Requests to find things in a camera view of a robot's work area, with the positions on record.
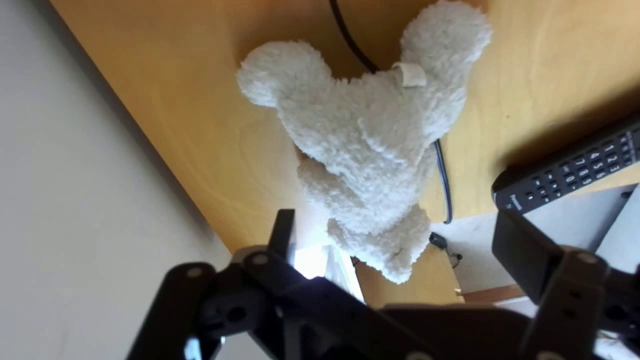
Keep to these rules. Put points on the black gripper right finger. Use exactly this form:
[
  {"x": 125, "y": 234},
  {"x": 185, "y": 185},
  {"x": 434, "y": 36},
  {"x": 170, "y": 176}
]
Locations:
[{"x": 567, "y": 281}]

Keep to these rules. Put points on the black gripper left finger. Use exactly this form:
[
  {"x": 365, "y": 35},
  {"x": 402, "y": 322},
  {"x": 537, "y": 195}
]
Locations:
[{"x": 227, "y": 300}]

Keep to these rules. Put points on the black television remote control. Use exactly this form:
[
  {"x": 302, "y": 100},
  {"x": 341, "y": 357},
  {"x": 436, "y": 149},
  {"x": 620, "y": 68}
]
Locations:
[{"x": 573, "y": 170}]

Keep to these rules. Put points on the light wooden desk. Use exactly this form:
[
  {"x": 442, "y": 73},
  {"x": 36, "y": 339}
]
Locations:
[{"x": 201, "y": 100}]

